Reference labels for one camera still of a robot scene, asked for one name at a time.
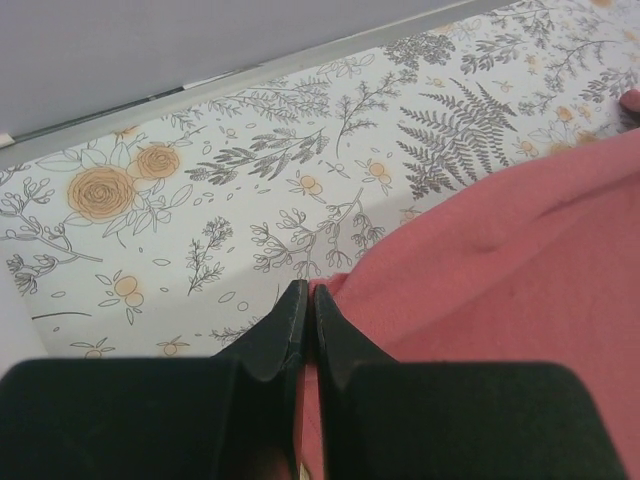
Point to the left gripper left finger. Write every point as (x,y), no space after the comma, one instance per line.
(234,415)

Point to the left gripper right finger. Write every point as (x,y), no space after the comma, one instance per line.
(383,419)

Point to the salmon pink t shirt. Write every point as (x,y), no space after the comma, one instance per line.
(537,262)

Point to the floral table mat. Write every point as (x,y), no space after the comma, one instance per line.
(172,237)

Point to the aluminium frame rail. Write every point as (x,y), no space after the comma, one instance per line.
(73,71)

